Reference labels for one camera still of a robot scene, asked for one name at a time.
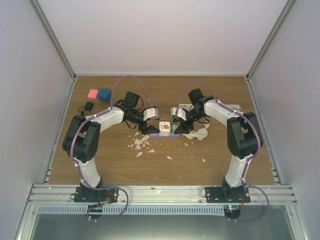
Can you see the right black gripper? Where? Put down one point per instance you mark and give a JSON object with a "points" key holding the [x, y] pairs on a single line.
{"points": [[183, 126]]}

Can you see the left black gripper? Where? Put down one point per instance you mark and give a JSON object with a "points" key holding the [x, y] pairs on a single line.
{"points": [[142, 128]]}

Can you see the green cube adapter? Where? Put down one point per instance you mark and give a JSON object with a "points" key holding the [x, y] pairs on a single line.
{"points": [[173, 128]]}

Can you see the white cartoon cube adapter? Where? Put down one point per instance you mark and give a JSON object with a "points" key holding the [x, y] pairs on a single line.
{"points": [[164, 128]]}

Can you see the blue cube plug adapter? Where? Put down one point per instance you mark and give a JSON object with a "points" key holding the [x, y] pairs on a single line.
{"points": [[104, 95]]}

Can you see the black plug adapter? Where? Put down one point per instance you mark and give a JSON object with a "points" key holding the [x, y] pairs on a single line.
{"points": [[88, 106]]}

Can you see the pink cube plug adapter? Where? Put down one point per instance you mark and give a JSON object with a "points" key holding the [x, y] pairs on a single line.
{"points": [[92, 94]]}

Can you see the purple power strip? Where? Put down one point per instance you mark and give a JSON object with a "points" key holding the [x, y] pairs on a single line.
{"points": [[156, 136]]}

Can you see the white USB power strip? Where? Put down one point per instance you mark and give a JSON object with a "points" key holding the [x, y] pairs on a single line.
{"points": [[186, 107]]}

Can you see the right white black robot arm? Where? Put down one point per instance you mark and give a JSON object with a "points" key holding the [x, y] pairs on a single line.
{"points": [[244, 139]]}

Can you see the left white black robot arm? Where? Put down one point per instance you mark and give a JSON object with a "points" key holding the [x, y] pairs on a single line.
{"points": [[82, 138]]}

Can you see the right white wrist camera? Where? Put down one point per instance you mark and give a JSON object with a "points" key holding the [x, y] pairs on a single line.
{"points": [[178, 113]]}

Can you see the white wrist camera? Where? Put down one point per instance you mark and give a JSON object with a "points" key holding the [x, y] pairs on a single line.
{"points": [[151, 113], [178, 113]]}

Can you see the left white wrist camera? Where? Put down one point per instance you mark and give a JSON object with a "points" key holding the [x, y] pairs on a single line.
{"points": [[151, 113]]}

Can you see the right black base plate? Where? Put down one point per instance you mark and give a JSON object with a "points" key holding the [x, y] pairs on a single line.
{"points": [[215, 195]]}

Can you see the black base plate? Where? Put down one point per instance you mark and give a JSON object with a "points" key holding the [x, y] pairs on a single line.
{"points": [[87, 195], [215, 195]]}

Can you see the grey slotted cable duct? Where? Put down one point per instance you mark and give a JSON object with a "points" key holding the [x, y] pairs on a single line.
{"points": [[134, 210]]}

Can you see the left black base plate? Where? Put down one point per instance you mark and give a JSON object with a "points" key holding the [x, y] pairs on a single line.
{"points": [[87, 195]]}

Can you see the aluminium front rail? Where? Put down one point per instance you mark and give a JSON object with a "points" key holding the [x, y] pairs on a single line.
{"points": [[179, 195]]}

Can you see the right aluminium corner post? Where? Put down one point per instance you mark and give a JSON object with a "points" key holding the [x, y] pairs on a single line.
{"points": [[271, 36]]}

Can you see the aluminium corner post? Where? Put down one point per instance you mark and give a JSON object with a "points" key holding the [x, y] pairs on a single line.
{"points": [[271, 36], [54, 40]]}

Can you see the left aluminium corner post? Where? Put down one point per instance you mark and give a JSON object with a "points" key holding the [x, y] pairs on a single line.
{"points": [[54, 40]]}

